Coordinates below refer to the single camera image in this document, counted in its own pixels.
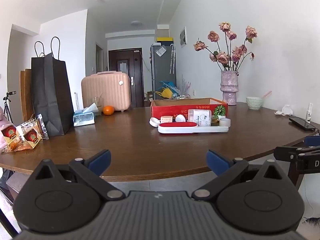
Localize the pale purple vase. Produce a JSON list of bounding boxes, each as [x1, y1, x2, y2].
[[220, 70, 240, 106]]

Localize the blue plastic item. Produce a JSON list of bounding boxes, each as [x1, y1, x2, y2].
[[160, 80, 177, 91]]

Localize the silver foil packet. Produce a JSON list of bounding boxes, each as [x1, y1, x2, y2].
[[35, 114, 50, 140]]

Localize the brown paper bag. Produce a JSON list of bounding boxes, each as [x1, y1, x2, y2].
[[20, 68, 34, 122]]

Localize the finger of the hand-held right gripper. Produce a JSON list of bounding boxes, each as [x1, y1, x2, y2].
[[273, 146, 320, 162], [304, 136, 320, 147]]

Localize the crumpled white tissue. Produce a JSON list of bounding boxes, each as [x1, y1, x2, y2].
[[274, 104, 294, 116]]

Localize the clear folded umbrella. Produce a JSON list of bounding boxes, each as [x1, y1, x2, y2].
[[169, 43, 176, 74]]

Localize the grey refrigerator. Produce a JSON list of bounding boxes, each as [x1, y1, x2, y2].
[[150, 43, 177, 101]]

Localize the yellow bag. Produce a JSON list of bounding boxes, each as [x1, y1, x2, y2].
[[155, 87, 173, 99]]

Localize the black smartphone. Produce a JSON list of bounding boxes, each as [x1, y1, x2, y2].
[[289, 117, 317, 131]]

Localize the blue tissue pack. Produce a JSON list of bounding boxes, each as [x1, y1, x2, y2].
[[73, 102, 96, 127]]

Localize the snack packet red round logo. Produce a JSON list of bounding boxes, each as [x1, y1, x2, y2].
[[0, 124, 22, 153], [21, 126, 43, 150]]

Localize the pale green bowl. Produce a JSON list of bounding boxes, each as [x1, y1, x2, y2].
[[246, 96, 264, 110]]

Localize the pink suitcase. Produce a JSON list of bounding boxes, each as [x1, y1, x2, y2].
[[81, 71, 132, 112]]

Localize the pale purple dried plant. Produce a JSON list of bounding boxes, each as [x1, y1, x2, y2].
[[181, 74, 192, 95]]

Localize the pink cloth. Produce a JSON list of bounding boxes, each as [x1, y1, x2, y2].
[[0, 106, 13, 149]]

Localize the clear plastic swab box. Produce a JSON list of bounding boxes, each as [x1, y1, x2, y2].
[[187, 109, 213, 127]]

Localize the black tripod with camera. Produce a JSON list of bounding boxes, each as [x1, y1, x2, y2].
[[2, 90, 17, 124]]

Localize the green plastic bottle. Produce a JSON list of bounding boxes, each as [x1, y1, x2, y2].
[[211, 114, 227, 125]]

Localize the clear drinking glass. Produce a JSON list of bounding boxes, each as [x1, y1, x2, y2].
[[87, 97, 104, 116]]

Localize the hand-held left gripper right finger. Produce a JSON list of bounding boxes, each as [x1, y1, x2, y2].
[[191, 149, 283, 201]]

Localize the dark brown entrance door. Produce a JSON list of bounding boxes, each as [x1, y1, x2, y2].
[[108, 47, 144, 108]]

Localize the black paper bag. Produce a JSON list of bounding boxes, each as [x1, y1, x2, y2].
[[31, 37, 75, 137]]

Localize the dark furry object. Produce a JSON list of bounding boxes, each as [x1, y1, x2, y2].
[[302, 217, 320, 231]]

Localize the dried pink roses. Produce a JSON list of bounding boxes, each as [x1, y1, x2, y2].
[[193, 22, 258, 72]]

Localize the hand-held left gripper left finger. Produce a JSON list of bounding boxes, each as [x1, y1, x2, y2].
[[35, 149, 125, 201]]

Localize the red cardboard box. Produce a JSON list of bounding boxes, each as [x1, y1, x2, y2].
[[150, 97, 228, 121]]

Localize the white interior door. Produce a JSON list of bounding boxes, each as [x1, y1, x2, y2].
[[96, 43, 104, 73]]

